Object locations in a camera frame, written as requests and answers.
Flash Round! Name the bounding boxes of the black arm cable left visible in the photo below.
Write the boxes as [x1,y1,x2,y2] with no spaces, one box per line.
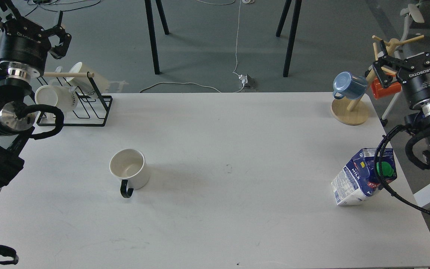
[13,105,65,140]

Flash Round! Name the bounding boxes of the black wire cup rack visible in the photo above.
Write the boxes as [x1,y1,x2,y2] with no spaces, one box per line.
[40,68,113,127]

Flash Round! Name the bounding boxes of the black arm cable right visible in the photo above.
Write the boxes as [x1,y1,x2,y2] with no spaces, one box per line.
[373,124,430,221]

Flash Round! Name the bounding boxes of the blue mug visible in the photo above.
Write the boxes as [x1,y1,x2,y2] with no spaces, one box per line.
[333,71,368,100]

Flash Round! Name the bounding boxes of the white mug black handle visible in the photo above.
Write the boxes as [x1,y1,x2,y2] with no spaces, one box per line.
[109,149,151,198]

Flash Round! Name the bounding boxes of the black table leg left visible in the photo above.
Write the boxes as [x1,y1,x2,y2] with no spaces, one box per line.
[144,0,169,75]

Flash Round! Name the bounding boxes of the white cup on rack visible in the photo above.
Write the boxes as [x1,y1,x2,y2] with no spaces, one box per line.
[35,85,79,113]

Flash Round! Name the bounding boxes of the orange mug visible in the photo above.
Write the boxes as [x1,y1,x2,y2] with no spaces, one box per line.
[370,78,402,99]

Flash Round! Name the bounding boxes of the white power cable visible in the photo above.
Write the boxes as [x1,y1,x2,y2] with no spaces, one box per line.
[139,0,256,93]

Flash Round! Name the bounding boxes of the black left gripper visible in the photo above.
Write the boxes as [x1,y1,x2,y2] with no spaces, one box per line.
[0,0,72,70]

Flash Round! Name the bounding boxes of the wooden mug tree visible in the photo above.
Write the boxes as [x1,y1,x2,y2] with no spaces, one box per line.
[331,34,424,126]

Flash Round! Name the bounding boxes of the wooden dowel rod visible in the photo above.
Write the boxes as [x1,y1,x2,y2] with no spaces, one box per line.
[42,72,94,78]

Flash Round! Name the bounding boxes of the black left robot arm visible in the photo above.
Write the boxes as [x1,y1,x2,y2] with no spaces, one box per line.
[0,0,72,188]

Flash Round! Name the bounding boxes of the white power plug adapter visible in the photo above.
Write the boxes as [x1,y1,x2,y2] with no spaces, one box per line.
[238,74,257,90]

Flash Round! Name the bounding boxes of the white cup tilted rear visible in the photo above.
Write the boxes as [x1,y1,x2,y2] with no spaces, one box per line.
[65,62,109,98]

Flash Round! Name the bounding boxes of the black table leg right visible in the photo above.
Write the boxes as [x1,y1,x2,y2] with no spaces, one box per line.
[276,0,303,78]

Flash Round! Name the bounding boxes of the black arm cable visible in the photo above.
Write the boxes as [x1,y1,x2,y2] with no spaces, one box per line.
[373,124,430,221]
[13,105,65,140]

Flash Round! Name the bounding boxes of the blue white milk carton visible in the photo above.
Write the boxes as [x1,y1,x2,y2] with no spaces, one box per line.
[331,148,382,206]

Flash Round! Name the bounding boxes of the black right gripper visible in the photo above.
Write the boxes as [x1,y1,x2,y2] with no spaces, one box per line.
[372,52,430,109]

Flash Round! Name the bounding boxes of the black table leg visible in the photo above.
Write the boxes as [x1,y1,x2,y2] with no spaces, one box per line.
[276,0,303,78]
[144,0,169,75]

